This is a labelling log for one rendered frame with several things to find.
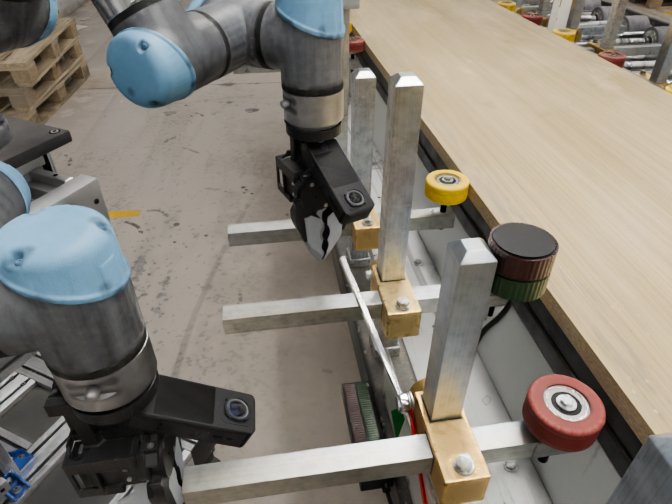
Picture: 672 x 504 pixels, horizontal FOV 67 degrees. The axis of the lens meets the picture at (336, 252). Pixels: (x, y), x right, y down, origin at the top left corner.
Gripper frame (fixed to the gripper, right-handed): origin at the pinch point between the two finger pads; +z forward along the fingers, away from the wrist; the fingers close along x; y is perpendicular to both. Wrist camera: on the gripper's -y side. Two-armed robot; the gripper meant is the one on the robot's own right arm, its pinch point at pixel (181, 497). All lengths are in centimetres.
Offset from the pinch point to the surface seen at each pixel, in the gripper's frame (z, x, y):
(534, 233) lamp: -27.6, -4.8, -35.9
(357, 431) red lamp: 12.5, -13.3, -22.1
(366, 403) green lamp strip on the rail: 12.5, -18.0, -24.4
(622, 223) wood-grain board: -7, -32, -70
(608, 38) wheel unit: -6, -144, -137
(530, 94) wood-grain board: -7, -92, -82
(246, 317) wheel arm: -3.1, -23.6, -7.5
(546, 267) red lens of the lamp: -26.5, -1.3, -35.6
